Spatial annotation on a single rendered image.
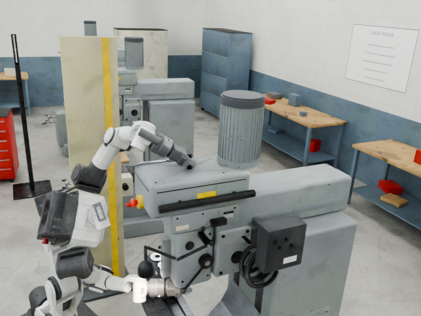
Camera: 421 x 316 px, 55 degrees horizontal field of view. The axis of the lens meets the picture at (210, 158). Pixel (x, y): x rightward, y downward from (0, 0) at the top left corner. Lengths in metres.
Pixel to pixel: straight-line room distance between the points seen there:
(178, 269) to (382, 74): 5.15
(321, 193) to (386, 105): 4.43
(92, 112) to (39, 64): 7.30
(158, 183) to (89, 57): 1.85
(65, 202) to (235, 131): 0.86
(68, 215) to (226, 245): 0.75
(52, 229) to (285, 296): 1.18
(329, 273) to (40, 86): 9.29
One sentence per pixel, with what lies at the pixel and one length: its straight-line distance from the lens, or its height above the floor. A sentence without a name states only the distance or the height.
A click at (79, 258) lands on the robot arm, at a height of 1.45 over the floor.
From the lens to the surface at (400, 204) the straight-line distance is 5.79.
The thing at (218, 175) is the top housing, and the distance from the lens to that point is 1.75.
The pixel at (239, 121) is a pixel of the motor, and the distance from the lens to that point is 1.76.
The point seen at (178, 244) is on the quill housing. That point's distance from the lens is 1.86.
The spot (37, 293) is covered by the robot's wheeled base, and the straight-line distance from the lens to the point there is 3.02.
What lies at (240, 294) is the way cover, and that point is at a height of 1.04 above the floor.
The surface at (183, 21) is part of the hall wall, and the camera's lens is 11.36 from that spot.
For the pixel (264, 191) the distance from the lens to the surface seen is 1.94.
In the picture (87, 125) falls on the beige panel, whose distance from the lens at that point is 3.44.
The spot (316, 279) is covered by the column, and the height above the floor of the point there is 1.27.
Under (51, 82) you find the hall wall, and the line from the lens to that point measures 10.75.
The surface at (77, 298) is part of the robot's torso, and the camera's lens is 2.68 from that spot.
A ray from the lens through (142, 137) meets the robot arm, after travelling 1.72.
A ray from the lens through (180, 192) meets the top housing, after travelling 1.69.
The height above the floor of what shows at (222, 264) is 1.42.
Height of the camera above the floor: 2.59
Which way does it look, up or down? 21 degrees down
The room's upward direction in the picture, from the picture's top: 3 degrees clockwise
